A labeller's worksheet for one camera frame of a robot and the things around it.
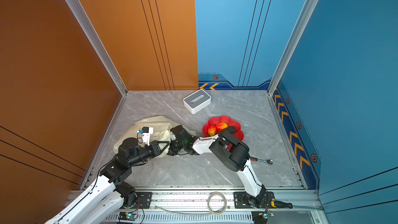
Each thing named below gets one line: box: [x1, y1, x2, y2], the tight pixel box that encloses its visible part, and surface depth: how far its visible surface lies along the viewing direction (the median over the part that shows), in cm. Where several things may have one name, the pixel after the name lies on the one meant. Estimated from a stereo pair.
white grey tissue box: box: [182, 89, 212, 115], surface depth 111 cm
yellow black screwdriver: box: [270, 198, 293, 209], surface depth 72 cm
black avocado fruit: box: [228, 126, 237, 134], surface depth 98 cm
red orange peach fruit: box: [216, 122, 229, 132], surface depth 98 cm
